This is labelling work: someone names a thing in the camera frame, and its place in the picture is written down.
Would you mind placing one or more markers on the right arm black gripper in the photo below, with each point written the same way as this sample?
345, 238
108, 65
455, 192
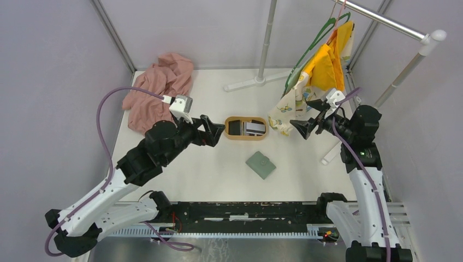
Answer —
306, 127

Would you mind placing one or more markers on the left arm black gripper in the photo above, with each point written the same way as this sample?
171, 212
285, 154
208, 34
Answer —
214, 129

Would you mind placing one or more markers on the pink clothes hanger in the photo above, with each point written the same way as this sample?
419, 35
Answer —
336, 18

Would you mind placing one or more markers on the yellow oval card tray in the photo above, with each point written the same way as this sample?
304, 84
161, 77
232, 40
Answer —
244, 119

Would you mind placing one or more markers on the white clothes rack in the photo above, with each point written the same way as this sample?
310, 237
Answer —
419, 131

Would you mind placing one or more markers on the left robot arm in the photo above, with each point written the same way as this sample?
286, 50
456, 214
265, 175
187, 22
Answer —
77, 229

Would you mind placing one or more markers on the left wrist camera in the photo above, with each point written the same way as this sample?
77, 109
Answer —
179, 107

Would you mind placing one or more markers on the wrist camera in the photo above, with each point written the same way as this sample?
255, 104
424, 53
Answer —
333, 99
179, 107

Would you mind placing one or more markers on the pink crumpled cloth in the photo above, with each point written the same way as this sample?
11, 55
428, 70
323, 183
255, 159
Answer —
170, 76

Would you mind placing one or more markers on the aluminium frame rails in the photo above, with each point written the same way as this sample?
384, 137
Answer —
324, 233

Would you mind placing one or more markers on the white striped card in tray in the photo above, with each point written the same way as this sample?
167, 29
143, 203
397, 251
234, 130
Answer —
254, 129

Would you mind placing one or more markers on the green clothes hanger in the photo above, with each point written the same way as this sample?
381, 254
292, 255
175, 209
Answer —
325, 29

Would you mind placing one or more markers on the yellow hanging garment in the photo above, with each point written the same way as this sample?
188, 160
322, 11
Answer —
325, 70

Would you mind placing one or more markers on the black card in tray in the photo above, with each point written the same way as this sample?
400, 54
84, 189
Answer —
234, 128

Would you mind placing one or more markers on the cartoon print hanging garment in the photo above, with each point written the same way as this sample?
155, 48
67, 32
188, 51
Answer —
293, 105

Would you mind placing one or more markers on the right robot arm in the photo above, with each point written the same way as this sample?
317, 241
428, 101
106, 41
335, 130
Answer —
365, 199

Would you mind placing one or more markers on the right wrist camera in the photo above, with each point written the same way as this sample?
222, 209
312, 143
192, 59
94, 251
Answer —
333, 99

